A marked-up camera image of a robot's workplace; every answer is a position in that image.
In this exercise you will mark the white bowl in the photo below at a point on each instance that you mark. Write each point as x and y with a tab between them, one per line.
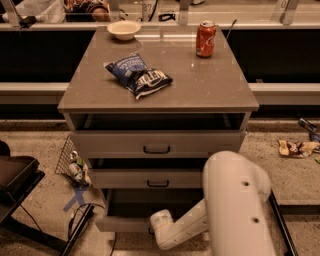
124	30

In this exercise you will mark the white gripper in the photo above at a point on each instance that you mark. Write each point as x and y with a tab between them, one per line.
160	220

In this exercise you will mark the small bottle in basket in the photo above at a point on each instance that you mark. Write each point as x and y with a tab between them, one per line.
76	167

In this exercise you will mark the black metal floor bar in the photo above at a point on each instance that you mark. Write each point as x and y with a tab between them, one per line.
280	210

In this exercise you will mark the grey drawer cabinet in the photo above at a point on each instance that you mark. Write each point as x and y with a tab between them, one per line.
207	94

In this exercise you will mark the white plastic bag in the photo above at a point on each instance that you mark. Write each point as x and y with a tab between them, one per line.
43	11

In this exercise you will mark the wire mesh basket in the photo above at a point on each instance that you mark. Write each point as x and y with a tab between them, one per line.
63	164

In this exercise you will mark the person in background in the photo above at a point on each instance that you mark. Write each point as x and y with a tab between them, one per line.
87	10

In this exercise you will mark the grey drawer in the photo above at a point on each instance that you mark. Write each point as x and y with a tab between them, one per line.
146	178
154	144
129	210

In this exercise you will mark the brown snack wrapper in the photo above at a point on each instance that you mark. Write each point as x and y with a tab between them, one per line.
297	149

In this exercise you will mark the orange soda can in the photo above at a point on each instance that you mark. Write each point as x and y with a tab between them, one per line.
205	39

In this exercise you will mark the blue kettle chips bag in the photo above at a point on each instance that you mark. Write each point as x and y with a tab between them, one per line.
136	76

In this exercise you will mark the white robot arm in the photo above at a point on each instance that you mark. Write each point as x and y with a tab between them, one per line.
231	211

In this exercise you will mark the blue snack packet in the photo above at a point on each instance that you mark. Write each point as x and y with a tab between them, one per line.
314	136

